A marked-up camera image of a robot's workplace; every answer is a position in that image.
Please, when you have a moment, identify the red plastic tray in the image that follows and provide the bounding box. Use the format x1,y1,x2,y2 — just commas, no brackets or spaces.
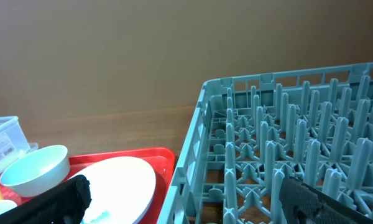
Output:
0,147,175,223

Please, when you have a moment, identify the pale green bowl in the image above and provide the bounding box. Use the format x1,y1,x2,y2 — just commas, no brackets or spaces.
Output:
0,145,70,197

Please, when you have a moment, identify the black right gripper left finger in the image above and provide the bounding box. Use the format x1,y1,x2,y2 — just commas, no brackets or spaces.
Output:
0,175,91,224

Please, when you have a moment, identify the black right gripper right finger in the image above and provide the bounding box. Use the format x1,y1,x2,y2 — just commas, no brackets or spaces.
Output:
279,177,373,224

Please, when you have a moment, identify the light blue plate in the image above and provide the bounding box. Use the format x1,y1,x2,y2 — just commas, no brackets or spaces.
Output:
77,156,157,223

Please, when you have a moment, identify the clear plastic bin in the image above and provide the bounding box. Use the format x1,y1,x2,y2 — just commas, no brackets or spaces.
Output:
0,116,39,174

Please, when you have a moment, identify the grey-blue dishwasher rack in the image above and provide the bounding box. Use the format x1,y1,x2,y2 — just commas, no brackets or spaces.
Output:
158,62,373,223

